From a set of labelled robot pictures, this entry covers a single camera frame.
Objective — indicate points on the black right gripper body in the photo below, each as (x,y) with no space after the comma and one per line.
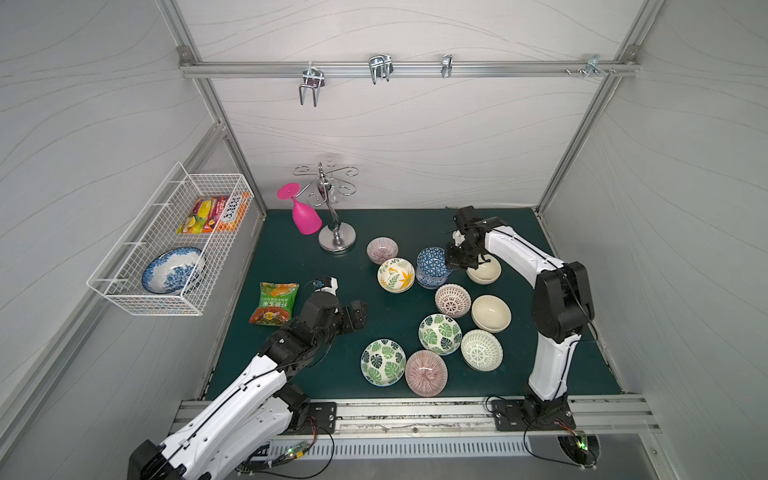
(459,255)

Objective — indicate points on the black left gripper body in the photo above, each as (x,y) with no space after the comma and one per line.
(349,315)

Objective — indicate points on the blue triangle pattern bowl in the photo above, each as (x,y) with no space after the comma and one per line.
(432,261)

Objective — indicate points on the small blue floral bowl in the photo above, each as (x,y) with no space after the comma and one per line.
(429,281)

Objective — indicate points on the yellow leaf pattern bowl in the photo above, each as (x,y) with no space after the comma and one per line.
(396,275)

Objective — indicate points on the cream bowl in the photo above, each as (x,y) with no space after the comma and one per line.
(490,313)
(487,271)

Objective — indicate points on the green leaf bowl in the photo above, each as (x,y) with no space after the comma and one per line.
(383,362)
(440,334)

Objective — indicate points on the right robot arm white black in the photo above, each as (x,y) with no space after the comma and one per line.
(562,305)

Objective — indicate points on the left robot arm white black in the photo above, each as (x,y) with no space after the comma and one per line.
(259,405)

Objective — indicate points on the green snack packet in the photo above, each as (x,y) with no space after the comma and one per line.
(275,305)

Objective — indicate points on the red lattice pattern bowl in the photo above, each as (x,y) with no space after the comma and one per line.
(453,300)

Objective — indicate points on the green leaf bowl front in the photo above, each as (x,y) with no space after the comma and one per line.
(383,362)

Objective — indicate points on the pink striped bowl far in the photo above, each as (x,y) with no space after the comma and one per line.
(381,249)

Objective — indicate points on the pink striped bowl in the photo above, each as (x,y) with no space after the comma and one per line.
(426,373)
(381,249)

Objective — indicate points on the chrome glass holder stand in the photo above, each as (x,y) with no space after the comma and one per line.
(337,237)

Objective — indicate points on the green table mat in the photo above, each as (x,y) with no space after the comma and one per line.
(283,255)

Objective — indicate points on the pink striped bowl front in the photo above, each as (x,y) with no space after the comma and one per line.
(426,373)

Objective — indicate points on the green lattice pattern bowl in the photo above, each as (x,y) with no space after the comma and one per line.
(481,350)

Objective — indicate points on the pink plastic wine glass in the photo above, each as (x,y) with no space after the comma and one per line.
(304,216)

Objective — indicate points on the blue floral bowl in basket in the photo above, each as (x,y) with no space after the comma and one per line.
(177,270)

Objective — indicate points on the colourful snack packet in basket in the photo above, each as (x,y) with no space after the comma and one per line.
(215,213)

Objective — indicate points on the single metal hook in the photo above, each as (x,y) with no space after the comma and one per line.
(446,66)

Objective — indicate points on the double metal hook middle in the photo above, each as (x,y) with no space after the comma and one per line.
(380,67)

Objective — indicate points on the double metal hook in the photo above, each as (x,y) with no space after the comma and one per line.
(313,80)
(380,67)

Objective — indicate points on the metal hook right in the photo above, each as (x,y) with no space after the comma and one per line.
(592,68)

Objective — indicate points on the double metal hook left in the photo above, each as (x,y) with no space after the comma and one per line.
(313,80)

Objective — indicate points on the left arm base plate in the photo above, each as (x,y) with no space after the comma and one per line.
(319,415)

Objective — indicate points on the white wire wall basket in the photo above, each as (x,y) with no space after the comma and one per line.
(118,277)

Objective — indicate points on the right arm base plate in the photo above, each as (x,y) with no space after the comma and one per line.
(510,415)

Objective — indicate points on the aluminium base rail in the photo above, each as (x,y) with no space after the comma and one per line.
(470,417)

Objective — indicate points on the aluminium top rail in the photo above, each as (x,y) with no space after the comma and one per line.
(402,69)

